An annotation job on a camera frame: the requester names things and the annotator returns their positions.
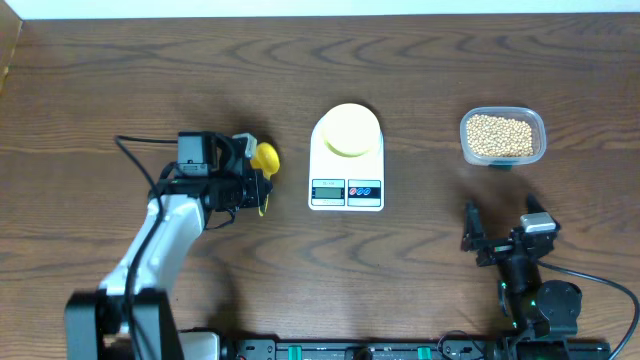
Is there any yellow measuring scoop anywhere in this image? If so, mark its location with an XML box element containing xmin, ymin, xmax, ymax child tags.
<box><xmin>249</xmin><ymin>142</ymin><xmax>281</xmax><ymax>218</ymax></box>

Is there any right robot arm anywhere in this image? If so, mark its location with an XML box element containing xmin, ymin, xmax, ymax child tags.
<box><xmin>462</xmin><ymin>195</ymin><xmax>582</xmax><ymax>340</ymax></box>

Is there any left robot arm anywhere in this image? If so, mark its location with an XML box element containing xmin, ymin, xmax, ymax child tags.
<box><xmin>64</xmin><ymin>131</ymin><xmax>280</xmax><ymax>359</ymax></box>

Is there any white digital kitchen scale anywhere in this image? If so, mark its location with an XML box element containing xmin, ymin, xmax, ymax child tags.
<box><xmin>308</xmin><ymin>119</ymin><xmax>385</xmax><ymax>212</ymax></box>

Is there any pale yellow bowl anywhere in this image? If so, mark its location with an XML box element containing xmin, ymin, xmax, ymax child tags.
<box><xmin>320</xmin><ymin>103</ymin><xmax>382</xmax><ymax>157</ymax></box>

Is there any clear plastic container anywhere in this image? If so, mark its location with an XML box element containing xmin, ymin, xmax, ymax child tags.
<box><xmin>460</xmin><ymin>106</ymin><xmax>547</xmax><ymax>167</ymax></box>

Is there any soybeans pile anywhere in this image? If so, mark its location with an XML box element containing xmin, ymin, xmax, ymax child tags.
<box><xmin>465</xmin><ymin>115</ymin><xmax>534</xmax><ymax>157</ymax></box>

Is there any right black cable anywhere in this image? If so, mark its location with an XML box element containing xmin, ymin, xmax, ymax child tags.
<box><xmin>537</xmin><ymin>260</ymin><xmax>640</xmax><ymax>360</ymax></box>

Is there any black cable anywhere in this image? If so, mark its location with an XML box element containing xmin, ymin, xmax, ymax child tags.
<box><xmin>537</xmin><ymin>260</ymin><xmax>640</xmax><ymax>360</ymax></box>
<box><xmin>113</xmin><ymin>134</ymin><xmax>180</xmax><ymax>360</ymax></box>

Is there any left black cable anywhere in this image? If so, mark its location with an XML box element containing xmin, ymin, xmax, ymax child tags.
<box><xmin>113</xmin><ymin>134</ymin><xmax>180</xmax><ymax>360</ymax></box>

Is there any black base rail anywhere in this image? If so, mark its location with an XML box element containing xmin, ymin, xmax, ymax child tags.
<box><xmin>179</xmin><ymin>331</ymin><xmax>611</xmax><ymax>360</ymax></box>

